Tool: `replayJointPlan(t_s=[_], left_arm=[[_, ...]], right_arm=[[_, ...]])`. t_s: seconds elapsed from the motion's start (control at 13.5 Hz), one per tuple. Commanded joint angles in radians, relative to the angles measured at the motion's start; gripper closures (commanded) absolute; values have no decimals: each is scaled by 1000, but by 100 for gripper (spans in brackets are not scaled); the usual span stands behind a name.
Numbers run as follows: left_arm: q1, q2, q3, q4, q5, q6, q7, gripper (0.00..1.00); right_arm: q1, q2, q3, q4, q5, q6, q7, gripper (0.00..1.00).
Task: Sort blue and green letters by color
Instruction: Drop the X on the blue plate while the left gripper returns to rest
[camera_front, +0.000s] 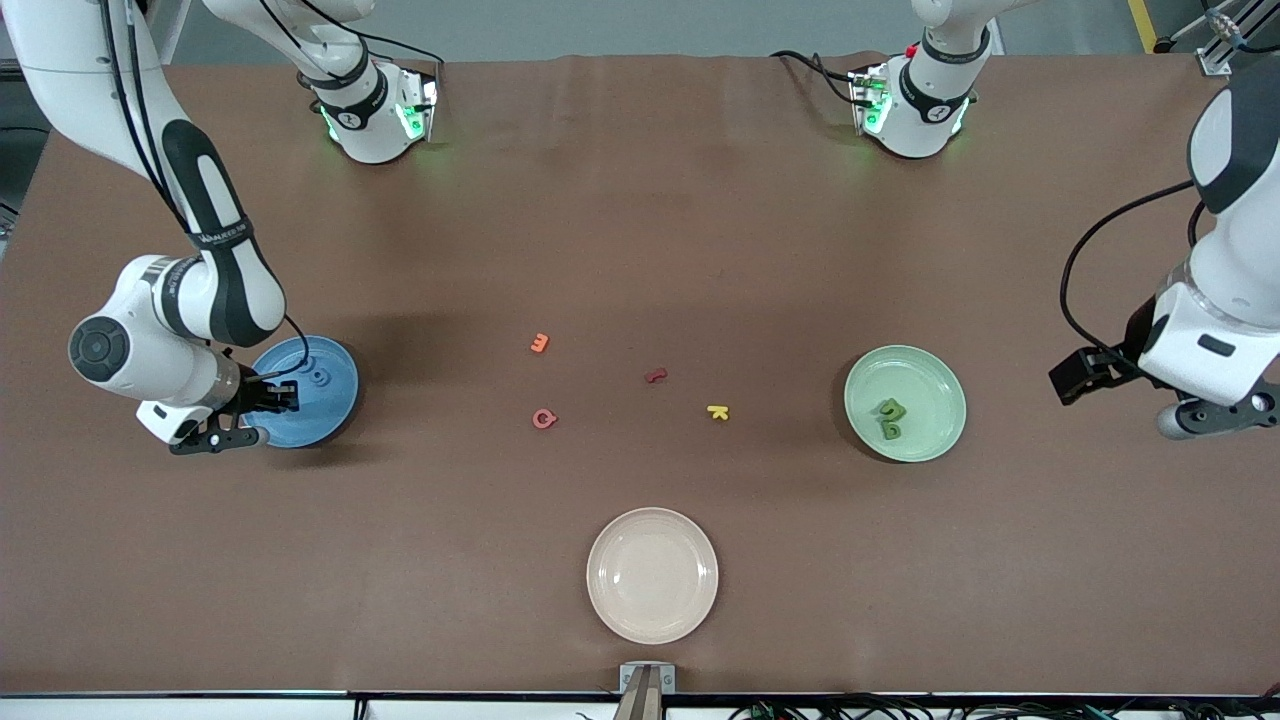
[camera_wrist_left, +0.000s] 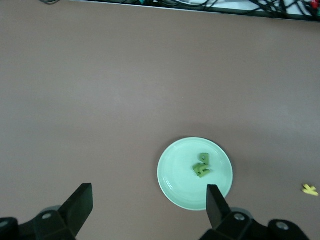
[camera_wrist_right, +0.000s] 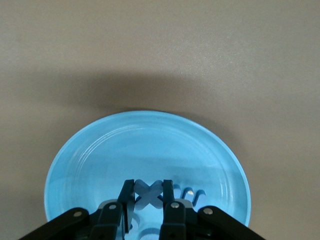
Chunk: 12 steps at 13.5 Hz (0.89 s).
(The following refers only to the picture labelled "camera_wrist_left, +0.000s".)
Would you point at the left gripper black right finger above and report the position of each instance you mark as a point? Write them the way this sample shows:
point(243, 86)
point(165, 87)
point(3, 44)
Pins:
point(225, 222)

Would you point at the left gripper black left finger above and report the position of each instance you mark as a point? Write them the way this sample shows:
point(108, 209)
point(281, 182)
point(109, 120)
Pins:
point(62, 222)

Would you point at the green letter B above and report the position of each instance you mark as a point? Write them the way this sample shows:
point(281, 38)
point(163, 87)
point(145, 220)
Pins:
point(197, 170)

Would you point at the green letter P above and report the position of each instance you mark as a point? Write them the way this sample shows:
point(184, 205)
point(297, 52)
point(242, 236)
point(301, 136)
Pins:
point(201, 160)

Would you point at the green plate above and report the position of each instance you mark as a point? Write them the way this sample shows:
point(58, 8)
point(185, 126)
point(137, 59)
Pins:
point(180, 175)

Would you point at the yellow letter K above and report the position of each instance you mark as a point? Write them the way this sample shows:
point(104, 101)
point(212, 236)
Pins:
point(310, 190)

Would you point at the table cover mat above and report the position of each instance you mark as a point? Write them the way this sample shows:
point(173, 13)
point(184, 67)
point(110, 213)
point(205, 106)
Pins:
point(100, 100)

